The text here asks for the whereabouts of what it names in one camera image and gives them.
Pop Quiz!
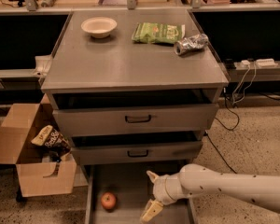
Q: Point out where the red apple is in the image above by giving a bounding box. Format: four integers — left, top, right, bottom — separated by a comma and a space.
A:
101, 192, 117, 210

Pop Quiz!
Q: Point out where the green chip bag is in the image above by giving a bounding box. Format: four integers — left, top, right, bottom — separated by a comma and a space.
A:
132, 22, 185, 44

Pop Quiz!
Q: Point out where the brown snack bag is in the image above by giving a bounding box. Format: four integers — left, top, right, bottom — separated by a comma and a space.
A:
31, 125, 71, 152

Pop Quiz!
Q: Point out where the grey drawer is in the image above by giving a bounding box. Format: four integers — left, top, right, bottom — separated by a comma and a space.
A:
53, 104, 218, 137
72, 141, 202, 165
85, 161, 184, 224

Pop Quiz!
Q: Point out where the middle grey drawer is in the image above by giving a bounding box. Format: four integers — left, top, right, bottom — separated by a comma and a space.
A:
72, 141, 202, 165

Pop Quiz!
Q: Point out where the crushed silver can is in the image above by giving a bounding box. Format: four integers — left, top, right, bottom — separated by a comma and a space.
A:
174, 34, 209, 56

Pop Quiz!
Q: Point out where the white paper bowl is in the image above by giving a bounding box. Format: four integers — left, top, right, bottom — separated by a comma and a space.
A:
81, 17, 118, 38

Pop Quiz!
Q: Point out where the bottom grey drawer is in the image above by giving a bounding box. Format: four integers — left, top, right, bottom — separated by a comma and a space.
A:
85, 161, 184, 224

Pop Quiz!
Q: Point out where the grey drawer cabinet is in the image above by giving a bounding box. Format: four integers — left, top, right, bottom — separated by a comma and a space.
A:
40, 8, 230, 173

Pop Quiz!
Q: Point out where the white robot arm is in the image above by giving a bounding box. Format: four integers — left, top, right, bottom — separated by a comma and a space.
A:
140, 164, 280, 223

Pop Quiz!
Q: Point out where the white cable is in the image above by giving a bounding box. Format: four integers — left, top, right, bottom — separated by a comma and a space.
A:
231, 63, 258, 105

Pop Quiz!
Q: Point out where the black floor cable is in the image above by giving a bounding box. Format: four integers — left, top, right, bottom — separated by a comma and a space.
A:
204, 91, 241, 175

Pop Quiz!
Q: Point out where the white power strip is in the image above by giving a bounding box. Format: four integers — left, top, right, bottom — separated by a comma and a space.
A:
240, 58, 279, 69

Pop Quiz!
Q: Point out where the top grey drawer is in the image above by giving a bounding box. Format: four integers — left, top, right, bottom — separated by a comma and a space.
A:
53, 104, 218, 137

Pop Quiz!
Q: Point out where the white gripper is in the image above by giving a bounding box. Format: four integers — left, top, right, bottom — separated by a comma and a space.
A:
140, 171, 189, 223

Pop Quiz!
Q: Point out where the open cardboard box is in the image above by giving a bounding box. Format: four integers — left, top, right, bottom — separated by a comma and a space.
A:
0, 104, 77, 197

